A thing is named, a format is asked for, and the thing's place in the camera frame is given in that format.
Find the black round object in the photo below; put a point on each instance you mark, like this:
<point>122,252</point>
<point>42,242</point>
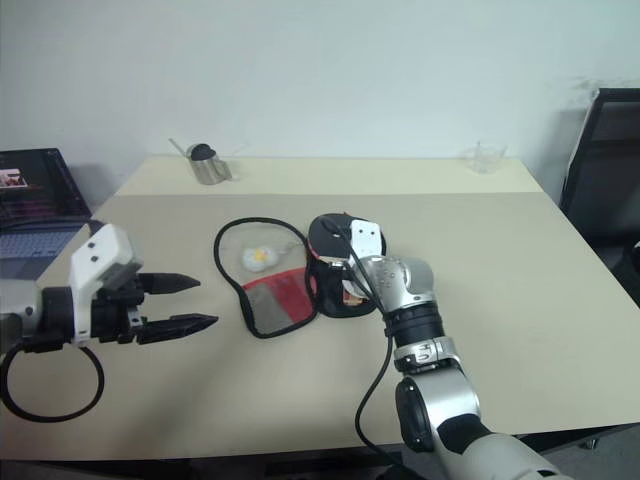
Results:
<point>203,151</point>

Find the open laptop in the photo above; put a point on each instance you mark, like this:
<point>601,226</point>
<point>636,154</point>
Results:
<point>35,215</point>

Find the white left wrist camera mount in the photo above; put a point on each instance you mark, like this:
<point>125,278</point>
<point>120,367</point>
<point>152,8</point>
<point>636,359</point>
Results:
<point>102,250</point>

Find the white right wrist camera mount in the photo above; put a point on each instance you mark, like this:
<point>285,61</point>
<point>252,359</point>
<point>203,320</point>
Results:
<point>365,240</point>

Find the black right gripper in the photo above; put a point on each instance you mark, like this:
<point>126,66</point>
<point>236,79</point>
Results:
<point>340,265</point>

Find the clear thin stick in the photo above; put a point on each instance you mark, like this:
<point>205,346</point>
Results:
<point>177,147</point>

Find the black office chair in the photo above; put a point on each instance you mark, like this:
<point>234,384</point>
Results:
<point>607,165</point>

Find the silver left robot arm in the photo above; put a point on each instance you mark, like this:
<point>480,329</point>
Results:
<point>25,307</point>

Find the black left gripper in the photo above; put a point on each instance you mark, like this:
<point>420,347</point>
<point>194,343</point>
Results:
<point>112,310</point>

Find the steel pitcher cup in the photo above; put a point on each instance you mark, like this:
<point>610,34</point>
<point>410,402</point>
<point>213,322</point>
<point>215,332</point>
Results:
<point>210,170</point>

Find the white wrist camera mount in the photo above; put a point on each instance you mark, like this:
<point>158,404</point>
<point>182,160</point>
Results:
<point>102,250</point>
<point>365,240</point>

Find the clear plastic cup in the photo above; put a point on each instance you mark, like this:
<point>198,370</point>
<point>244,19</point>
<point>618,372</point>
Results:
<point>486,159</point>

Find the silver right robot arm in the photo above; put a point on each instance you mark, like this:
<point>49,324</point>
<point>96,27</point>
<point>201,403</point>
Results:
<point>450,395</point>

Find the white yellow plush charm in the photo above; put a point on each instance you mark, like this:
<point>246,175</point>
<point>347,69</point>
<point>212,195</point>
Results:
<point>259,257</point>

